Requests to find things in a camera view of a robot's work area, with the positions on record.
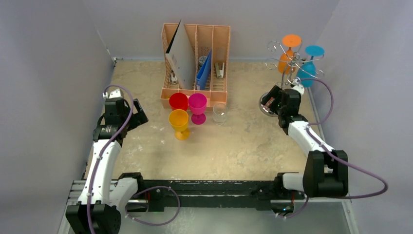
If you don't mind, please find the red wine glass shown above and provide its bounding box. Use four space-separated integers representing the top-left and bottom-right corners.
169 93 188 111

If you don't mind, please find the blue wine glass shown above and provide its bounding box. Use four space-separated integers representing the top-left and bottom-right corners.
296 45 324 88

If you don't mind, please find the purple cable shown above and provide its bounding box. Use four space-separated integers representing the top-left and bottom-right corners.
276 78 389 220
87 84 181 234

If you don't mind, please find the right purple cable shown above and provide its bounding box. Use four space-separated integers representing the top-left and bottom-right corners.
276 78 389 220

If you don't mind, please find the peach plastic desk organizer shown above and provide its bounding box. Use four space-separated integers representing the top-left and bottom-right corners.
160 22 231 111

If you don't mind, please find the grey white folder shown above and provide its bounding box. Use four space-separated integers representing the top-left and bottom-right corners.
165 20 196 90

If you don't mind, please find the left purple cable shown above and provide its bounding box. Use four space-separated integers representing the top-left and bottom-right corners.
87 84 181 234

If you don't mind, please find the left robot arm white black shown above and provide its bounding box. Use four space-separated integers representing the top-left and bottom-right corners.
65 97 148 234

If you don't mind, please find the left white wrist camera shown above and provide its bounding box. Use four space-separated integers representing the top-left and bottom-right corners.
102 88 124 99

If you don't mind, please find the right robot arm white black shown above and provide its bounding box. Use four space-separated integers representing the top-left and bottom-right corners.
260 85 348 198

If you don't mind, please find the pink wine glass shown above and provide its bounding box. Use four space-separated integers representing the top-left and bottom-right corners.
188 93 207 125

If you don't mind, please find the clear glass wine glass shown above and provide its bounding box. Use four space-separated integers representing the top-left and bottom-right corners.
213 103 228 126

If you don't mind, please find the chrome wine glass rack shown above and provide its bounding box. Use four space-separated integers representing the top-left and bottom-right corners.
259 41 325 117

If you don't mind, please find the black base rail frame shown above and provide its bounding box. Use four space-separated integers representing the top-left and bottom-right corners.
69 172 351 214

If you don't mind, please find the yellow wine glass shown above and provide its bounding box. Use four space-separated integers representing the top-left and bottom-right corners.
169 109 190 140

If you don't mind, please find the blue folder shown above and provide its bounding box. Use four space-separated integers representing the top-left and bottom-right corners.
195 51 212 90

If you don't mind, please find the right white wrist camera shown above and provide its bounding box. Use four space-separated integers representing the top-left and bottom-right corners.
290 80 305 95

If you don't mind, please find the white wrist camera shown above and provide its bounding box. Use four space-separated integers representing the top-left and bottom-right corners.
290 80 305 95
102 88 124 99

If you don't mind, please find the tape roll in organizer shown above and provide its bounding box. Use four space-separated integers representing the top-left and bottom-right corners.
198 56 208 67

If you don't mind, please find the orange wine glass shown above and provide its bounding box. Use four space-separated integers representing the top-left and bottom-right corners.
278 34 302 75

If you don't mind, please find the grey stapler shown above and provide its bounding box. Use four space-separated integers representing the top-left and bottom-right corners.
215 62 225 79

